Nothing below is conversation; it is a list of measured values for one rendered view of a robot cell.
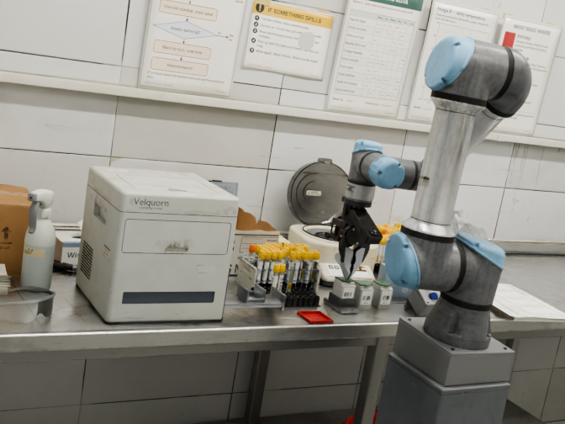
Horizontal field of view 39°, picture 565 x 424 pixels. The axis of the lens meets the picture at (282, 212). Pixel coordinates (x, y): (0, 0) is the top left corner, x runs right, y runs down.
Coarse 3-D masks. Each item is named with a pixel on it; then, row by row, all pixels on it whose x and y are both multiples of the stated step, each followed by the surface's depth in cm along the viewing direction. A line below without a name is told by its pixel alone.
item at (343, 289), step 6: (336, 282) 212; (342, 282) 210; (348, 282) 211; (336, 288) 212; (342, 288) 210; (348, 288) 210; (354, 288) 211; (336, 294) 212; (342, 294) 210; (348, 294) 211
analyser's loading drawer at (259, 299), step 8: (240, 288) 195; (256, 288) 198; (272, 288) 202; (232, 296) 195; (240, 296) 195; (248, 296) 192; (256, 296) 197; (264, 296) 194; (272, 296) 201; (280, 296) 198; (224, 304) 189; (232, 304) 190; (240, 304) 191; (248, 304) 192; (256, 304) 193; (264, 304) 194; (272, 304) 195; (280, 304) 196
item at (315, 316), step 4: (300, 312) 203; (304, 312) 204; (308, 312) 204; (312, 312) 205; (316, 312) 205; (320, 312) 205; (300, 316) 201; (304, 316) 200; (308, 316) 202; (312, 316) 202; (316, 316) 203; (320, 316) 203; (324, 316) 204; (328, 316) 202; (308, 320) 198; (312, 320) 200; (316, 320) 200; (320, 320) 199; (324, 320) 199; (328, 320) 200; (332, 320) 200
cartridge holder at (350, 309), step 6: (330, 294) 214; (324, 300) 216; (330, 300) 213; (336, 300) 211; (342, 300) 210; (348, 300) 211; (354, 300) 212; (336, 306) 210; (342, 306) 211; (348, 306) 211; (354, 306) 212; (342, 312) 209; (348, 312) 210; (354, 312) 211
